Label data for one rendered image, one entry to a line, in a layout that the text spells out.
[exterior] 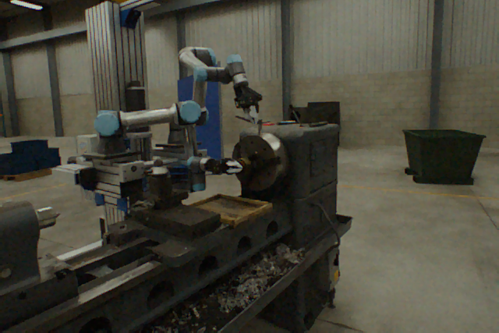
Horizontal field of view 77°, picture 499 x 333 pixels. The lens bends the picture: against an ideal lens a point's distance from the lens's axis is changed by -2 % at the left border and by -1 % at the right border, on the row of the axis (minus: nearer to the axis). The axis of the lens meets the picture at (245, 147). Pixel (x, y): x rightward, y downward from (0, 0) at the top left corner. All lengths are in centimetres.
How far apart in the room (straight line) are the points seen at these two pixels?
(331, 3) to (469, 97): 532
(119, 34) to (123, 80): 27
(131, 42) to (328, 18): 1043
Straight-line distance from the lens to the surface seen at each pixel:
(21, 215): 104
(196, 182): 179
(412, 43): 1169
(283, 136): 181
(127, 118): 170
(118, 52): 212
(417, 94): 1147
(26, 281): 108
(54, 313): 105
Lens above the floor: 139
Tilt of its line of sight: 7 degrees down
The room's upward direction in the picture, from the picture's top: 2 degrees counter-clockwise
